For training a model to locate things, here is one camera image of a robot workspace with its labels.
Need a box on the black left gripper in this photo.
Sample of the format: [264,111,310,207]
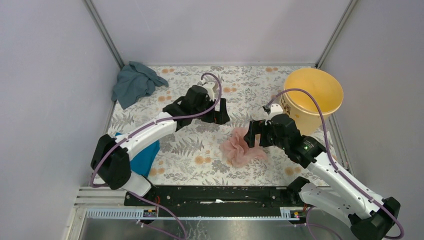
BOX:
[192,96,230,125]

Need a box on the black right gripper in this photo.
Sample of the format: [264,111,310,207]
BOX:
[242,119,288,151]

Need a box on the pink plastic trash bag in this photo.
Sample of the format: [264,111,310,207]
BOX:
[220,127,267,168]

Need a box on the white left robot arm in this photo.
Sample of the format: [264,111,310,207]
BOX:
[90,82,230,206]

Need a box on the yellow trash bin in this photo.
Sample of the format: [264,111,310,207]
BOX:
[279,68,344,136]

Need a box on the floral patterned table mat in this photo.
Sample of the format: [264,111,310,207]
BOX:
[107,66,325,187]

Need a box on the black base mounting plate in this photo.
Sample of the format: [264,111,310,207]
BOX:
[124,185,305,218]

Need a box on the blue folded cloth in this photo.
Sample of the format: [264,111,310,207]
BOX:
[109,139,160,181]

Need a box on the grey crumpled cloth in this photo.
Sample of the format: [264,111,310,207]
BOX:
[111,61,169,110]

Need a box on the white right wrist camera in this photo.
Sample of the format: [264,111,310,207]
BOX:
[263,103,284,122]

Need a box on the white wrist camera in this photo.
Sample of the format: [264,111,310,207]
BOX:
[201,81,218,102]
[263,103,284,122]

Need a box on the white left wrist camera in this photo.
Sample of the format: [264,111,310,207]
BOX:
[201,81,218,102]

